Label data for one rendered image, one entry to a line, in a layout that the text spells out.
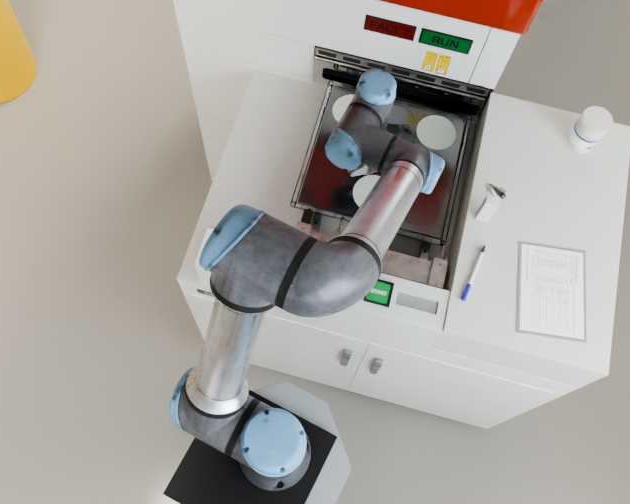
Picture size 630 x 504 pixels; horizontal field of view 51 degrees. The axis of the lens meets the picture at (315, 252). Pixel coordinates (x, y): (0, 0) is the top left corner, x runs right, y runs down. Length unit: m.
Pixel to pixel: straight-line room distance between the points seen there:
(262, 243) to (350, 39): 0.83
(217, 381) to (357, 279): 0.35
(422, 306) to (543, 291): 0.27
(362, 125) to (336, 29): 0.44
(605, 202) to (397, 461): 1.14
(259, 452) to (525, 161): 0.90
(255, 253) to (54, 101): 2.09
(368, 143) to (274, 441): 0.57
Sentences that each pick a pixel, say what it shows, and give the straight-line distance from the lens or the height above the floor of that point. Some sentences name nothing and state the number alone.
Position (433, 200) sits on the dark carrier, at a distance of 1.61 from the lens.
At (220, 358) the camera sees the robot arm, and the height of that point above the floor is 1.21.
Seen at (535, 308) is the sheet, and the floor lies 0.97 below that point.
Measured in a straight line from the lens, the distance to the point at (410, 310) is 1.43.
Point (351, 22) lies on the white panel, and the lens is 1.63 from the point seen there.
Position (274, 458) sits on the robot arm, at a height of 1.07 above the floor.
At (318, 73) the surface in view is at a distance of 1.78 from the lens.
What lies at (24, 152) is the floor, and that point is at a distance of 2.86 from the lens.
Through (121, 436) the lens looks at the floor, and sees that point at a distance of 2.39.
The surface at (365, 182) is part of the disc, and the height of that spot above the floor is 0.90.
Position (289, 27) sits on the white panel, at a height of 1.02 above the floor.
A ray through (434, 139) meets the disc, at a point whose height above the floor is 0.90.
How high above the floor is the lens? 2.31
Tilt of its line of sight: 68 degrees down
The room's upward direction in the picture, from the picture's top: 7 degrees clockwise
